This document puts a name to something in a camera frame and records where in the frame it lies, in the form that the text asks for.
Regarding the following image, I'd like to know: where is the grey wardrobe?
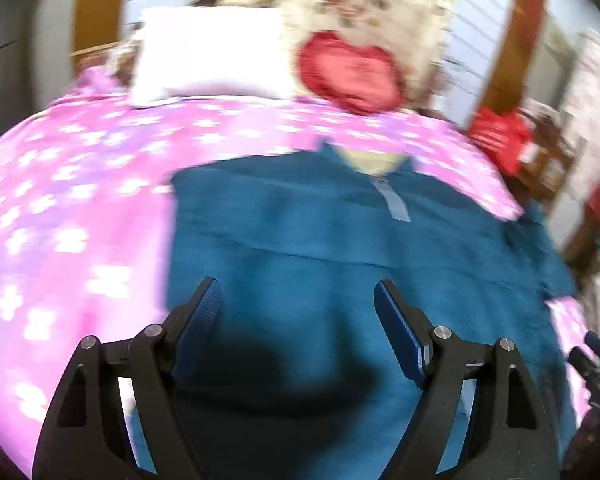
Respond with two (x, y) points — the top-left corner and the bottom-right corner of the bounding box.
(0, 0), (76, 136)

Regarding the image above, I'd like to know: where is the wooden chair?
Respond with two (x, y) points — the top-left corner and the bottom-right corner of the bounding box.
(506, 108), (586, 212)

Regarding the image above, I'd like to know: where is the pink floral bed cover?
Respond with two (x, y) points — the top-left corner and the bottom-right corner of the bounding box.
(0, 66), (596, 478)

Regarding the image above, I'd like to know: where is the red heart cushion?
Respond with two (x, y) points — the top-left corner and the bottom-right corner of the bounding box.
(297, 30), (406, 116)

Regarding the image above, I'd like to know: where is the red plastic bag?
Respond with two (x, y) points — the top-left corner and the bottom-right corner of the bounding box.
(467, 107), (534, 177)

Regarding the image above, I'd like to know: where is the teal padded jacket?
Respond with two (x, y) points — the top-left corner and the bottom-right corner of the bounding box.
(166, 145), (577, 479)

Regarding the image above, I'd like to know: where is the white pillow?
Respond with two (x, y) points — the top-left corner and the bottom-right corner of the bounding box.
(129, 6), (296, 108)

